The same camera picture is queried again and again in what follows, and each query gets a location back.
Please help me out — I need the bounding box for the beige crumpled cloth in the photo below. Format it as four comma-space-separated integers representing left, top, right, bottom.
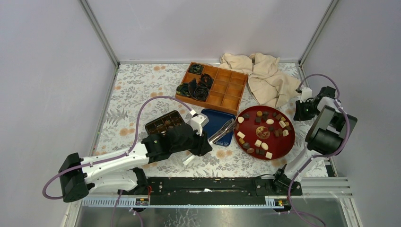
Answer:
219, 52, 300, 108

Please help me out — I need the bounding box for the floral tablecloth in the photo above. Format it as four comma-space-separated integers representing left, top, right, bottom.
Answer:
92, 64, 313, 177

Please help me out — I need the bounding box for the orange wooden divided box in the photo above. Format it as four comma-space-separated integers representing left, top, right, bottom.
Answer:
175, 62, 248, 115

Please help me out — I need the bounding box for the red round tray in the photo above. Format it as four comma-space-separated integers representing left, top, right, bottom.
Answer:
234, 105, 296, 160

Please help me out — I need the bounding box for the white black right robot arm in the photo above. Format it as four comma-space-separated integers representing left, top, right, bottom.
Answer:
271, 86, 357, 195

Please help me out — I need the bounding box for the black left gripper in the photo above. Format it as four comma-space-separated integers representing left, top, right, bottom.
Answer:
171, 126, 213, 157

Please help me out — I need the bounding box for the blue tin lid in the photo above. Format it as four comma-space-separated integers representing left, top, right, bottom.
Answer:
201, 108, 236, 147

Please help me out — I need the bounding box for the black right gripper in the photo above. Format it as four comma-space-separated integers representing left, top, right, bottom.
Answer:
293, 99, 320, 122

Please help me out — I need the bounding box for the blue chocolate tin box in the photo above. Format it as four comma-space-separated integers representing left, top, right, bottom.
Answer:
145, 111, 184, 135

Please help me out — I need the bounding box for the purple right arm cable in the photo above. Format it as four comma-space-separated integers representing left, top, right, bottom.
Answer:
279, 73, 351, 227

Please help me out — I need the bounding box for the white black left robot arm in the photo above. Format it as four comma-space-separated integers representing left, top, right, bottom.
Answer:
59, 123, 212, 202

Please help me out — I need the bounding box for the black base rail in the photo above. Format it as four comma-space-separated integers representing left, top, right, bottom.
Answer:
122, 176, 289, 197

